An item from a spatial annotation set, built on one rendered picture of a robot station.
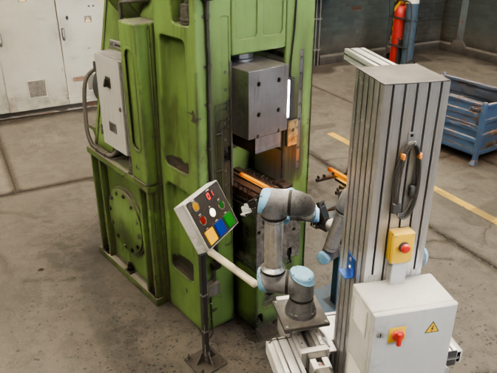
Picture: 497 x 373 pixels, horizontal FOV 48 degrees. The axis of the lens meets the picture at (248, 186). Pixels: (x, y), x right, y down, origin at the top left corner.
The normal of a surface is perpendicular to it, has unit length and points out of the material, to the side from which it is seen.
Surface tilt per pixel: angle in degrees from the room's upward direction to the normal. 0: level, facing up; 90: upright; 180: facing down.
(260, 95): 90
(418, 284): 0
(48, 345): 0
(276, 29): 90
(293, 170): 90
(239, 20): 90
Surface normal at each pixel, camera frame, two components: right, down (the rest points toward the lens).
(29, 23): 0.50, 0.37
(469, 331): 0.00, -0.90
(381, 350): 0.22, 0.42
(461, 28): -0.88, 0.20
